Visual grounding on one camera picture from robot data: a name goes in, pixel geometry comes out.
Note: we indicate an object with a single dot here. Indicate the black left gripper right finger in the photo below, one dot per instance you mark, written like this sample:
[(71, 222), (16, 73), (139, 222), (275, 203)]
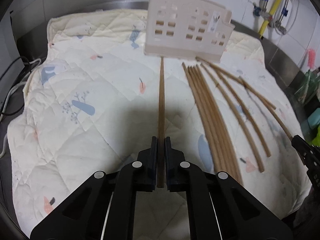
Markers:
[(218, 206)]

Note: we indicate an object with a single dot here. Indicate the wooden chopstick far right long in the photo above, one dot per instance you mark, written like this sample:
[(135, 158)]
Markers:
[(234, 78)]

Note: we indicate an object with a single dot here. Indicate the cream patterned quilted mat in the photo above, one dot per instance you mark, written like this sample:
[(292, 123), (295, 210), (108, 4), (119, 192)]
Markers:
[(93, 105)]

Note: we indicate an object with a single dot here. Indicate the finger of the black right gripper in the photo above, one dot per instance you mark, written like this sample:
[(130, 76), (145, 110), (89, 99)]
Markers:
[(309, 155)]

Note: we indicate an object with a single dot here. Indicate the wooden chopstick of bundle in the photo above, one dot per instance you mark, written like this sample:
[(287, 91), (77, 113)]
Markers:
[(204, 118), (226, 151), (203, 102), (215, 130)]

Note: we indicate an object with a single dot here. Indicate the wooden chopstick curved middle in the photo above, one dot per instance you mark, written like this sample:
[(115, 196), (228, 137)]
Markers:
[(240, 121)]

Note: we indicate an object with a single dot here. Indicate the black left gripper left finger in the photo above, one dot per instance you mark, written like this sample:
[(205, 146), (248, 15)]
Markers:
[(103, 206)]

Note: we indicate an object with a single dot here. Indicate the cream perforated utensil holder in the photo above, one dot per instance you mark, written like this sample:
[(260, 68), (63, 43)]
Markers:
[(186, 29)]

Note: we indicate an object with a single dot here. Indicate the wooden chopstick short far right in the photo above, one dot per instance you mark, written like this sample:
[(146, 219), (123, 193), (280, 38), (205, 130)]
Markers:
[(257, 94)]

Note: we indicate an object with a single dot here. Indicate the wooden chopstick leftmost of bundle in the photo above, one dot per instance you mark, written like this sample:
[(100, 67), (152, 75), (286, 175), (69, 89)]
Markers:
[(204, 118)]

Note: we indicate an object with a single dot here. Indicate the wooden chopstick curved right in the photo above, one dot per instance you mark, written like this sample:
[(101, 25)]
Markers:
[(246, 112)]

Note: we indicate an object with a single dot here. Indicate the green plastic items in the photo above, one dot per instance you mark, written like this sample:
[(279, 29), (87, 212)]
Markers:
[(307, 95)]

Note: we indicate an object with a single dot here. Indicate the wooden chopstick curved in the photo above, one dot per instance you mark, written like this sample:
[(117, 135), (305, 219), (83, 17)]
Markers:
[(246, 112), (240, 121)]

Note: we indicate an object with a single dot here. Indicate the pink brush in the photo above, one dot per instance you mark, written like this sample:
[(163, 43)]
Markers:
[(311, 58)]

